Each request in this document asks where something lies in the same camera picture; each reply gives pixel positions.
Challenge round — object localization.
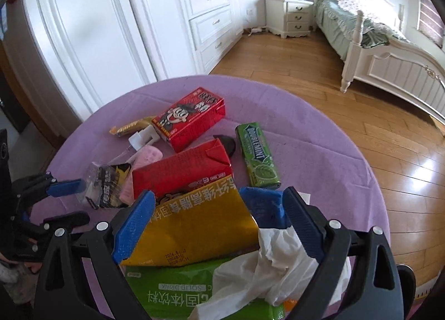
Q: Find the striped window blind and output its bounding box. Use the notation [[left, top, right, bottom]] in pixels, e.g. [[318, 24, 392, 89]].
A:
[[417, 0, 445, 40]]

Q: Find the blue wrapper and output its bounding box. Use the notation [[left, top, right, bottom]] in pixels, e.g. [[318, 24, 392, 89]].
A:
[[240, 187, 291, 230]]

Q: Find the black yellow snack packet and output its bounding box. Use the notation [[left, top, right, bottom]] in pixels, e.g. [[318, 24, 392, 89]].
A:
[[78, 162, 134, 210]]

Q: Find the white wooden bed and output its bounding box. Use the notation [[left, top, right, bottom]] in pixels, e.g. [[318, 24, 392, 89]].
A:
[[313, 0, 445, 119]]

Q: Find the gold snack bar wrapper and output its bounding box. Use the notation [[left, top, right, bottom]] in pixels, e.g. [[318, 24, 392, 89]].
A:
[[109, 116, 157, 137]]

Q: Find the purple tablecloth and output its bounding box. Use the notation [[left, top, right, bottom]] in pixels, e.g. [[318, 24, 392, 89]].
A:
[[29, 75, 390, 320]]

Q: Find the green drink mix packet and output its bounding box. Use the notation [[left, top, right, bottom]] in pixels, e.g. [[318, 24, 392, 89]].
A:
[[125, 257, 286, 320]]

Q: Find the white plastic clip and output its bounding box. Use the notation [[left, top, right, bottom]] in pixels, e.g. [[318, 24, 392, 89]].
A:
[[128, 124, 158, 151]]

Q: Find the white nightstand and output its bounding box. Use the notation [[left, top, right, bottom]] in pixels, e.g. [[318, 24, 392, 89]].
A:
[[263, 0, 315, 40]]

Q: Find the floral pillow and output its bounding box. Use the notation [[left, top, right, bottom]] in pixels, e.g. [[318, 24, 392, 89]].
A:
[[337, 0, 369, 11]]

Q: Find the red cartoon drink carton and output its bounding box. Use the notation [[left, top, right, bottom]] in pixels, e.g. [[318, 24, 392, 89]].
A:
[[151, 88, 226, 153]]

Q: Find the pink packet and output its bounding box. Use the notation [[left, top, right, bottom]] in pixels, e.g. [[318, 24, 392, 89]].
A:
[[118, 145, 163, 202]]

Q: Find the brown wooden door frame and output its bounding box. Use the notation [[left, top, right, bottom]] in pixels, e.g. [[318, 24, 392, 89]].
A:
[[0, 40, 65, 148]]

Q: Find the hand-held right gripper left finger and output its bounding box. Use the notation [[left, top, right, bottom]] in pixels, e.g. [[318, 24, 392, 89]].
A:
[[33, 191, 156, 320]]

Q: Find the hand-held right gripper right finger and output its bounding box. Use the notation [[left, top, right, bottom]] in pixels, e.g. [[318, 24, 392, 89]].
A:
[[283, 187, 412, 320]]

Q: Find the clear container with black cap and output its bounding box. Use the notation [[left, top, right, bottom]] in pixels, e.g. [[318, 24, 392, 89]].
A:
[[213, 135, 237, 159]]

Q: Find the green ruffled bedding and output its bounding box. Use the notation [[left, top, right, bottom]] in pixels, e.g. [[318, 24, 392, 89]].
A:
[[315, 0, 411, 50]]

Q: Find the white wardrobe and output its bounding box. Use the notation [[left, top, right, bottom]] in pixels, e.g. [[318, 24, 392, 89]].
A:
[[19, 0, 244, 122]]

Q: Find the plain red drink carton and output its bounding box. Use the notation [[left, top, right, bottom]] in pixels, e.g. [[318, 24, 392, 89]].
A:
[[132, 139, 233, 202]]

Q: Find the white green packet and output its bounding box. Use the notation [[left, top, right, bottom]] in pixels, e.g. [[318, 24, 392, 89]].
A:
[[188, 228, 352, 320]]

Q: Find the green chewing gum pack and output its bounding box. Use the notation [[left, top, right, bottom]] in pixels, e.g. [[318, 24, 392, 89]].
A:
[[235, 122, 281, 189]]

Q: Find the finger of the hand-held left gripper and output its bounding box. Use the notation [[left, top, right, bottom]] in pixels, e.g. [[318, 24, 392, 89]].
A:
[[14, 211, 90, 247], [12, 172, 87, 202]]

